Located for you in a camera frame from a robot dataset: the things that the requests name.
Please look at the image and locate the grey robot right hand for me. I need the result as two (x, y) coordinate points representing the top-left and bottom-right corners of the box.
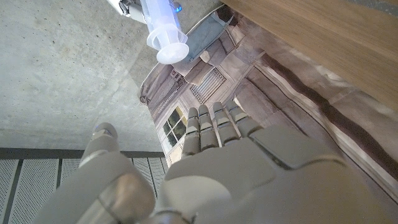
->
(106, 0), (183, 25)

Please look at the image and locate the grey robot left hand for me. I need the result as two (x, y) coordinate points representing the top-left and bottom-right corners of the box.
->
(30, 100), (398, 224)

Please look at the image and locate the large clear plastic syringe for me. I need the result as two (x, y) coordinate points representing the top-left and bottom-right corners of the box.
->
(139, 0), (190, 65)

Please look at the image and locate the printed living room backdrop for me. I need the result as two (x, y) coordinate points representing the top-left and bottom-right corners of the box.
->
(138, 4), (398, 203)

